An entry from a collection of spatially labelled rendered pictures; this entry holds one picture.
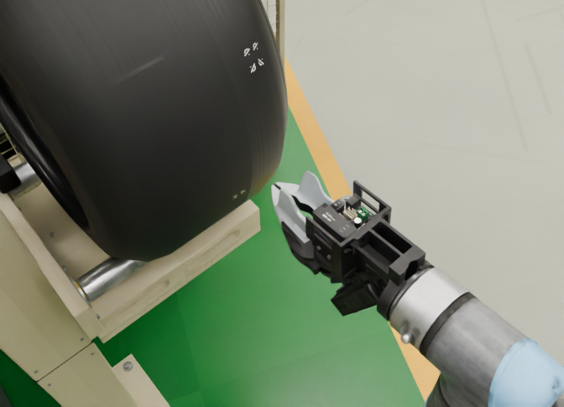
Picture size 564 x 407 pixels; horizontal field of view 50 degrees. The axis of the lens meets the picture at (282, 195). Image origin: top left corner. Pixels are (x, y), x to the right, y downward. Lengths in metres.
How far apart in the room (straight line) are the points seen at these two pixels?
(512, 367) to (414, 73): 2.18
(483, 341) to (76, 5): 0.50
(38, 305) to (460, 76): 2.04
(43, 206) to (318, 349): 1.00
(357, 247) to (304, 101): 1.92
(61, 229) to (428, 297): 0.83
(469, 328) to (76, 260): 0.81
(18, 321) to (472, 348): 0.79
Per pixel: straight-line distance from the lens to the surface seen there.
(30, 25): 0.66
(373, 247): 0.61
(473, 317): 0.57
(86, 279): 1.03
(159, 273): 1.07
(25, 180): 1.20
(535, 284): 2.17
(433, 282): 0.58
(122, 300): 1.06
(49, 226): 1.25
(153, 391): 1.90
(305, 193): 0.69
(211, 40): 0.69
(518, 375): 0.55
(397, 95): 2.55
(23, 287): 1.06
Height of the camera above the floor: 1.80
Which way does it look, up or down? 55 degrees down
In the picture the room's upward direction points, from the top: straight up
